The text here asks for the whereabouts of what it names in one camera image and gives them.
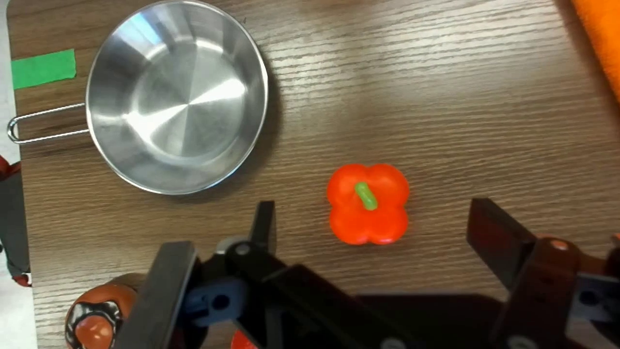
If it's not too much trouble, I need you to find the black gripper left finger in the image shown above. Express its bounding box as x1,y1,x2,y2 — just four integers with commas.
249,199,280,257

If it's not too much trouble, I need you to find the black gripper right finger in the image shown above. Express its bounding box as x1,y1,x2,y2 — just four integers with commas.
466,195,540,292

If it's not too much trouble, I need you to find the orange toy bell pepper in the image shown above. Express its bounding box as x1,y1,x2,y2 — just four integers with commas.
324,160,414,247

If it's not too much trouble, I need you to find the silver metal pan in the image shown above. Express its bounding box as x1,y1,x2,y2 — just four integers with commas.
7,0,272,197

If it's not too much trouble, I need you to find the red sauce bottle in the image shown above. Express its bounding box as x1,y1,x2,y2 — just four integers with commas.
63,271,148,349

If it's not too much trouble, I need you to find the small red toy item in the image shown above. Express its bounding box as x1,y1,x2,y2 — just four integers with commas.
231,327,261,349

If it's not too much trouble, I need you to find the green tape strip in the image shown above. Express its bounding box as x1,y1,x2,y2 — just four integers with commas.
11,48,78,92

